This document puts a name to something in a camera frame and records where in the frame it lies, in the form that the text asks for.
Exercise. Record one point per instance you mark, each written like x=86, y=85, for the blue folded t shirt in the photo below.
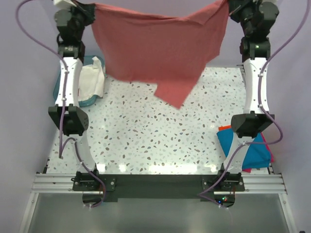
x=225, y=138

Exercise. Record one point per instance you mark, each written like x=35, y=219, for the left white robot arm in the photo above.
x=72, y=122

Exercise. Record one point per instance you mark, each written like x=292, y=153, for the aluminium frame rail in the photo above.
x=254, y=184

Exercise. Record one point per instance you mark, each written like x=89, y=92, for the teal plastic basket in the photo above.
x=91, y=101

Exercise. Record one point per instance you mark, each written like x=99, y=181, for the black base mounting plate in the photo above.
x=153, y=186

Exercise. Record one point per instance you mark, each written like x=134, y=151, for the salmon pink t shirt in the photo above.
x=171, y=52

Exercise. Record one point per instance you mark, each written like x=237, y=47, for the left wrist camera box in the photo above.
x=63, y=4

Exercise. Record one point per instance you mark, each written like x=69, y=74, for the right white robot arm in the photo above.
x=256, y=18

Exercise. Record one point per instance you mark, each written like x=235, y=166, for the orange folded t shirt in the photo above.
x=224, y=127

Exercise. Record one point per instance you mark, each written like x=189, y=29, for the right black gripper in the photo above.
x=236, y=6

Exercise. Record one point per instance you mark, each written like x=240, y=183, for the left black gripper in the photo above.
x=88, y=8

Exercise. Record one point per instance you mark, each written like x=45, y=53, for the white t shirt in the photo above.
x=91, y=81

